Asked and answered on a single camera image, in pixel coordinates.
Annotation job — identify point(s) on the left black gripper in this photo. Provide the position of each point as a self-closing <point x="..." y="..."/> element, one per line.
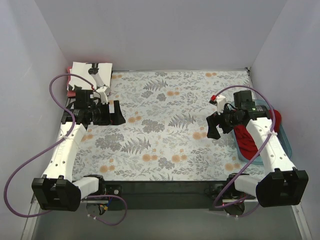
<point x="111" y="114"/>

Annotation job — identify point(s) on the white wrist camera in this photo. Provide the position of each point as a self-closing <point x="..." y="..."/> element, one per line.
<point x="219" y="101"/>
<point x="104" y="92"/>

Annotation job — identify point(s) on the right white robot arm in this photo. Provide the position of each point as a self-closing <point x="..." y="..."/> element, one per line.
<point x="283" y="184"/>

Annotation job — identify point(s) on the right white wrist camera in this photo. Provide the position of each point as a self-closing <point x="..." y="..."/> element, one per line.
<point x="219" y="101"/>

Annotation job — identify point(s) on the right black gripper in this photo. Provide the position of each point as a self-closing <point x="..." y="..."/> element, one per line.
<point x="220" y="121"/>

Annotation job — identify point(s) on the white printed folded t shirt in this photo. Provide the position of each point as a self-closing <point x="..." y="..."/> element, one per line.
<point x="82" y="69"/>

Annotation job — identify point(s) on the teal plastic bin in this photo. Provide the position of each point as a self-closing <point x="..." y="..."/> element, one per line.
<point x="282" y="138"/>

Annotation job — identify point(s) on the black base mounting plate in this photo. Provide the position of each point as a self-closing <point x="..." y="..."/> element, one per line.
<point x="166" y="195"/>

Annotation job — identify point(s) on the aluminium frame rail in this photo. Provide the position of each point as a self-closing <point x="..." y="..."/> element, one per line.
<point x="30" y="223"/>

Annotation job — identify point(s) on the red t shirt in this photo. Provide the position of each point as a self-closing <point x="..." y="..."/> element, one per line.
<point x="245" y="141"/>
<point x="70" y="92"/>

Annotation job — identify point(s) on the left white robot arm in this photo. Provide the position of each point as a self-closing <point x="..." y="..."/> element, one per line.
<point x="56" y="190"/>

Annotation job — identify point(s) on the red folded t shirt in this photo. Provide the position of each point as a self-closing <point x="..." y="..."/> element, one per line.
<point x="70" y="92"/>

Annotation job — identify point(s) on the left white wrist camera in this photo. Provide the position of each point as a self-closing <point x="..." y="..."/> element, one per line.
<point x="104" y="92"/>

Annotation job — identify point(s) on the floral patterned table mat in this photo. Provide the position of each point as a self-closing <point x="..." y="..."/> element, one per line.
<point x="165" y="134"/>

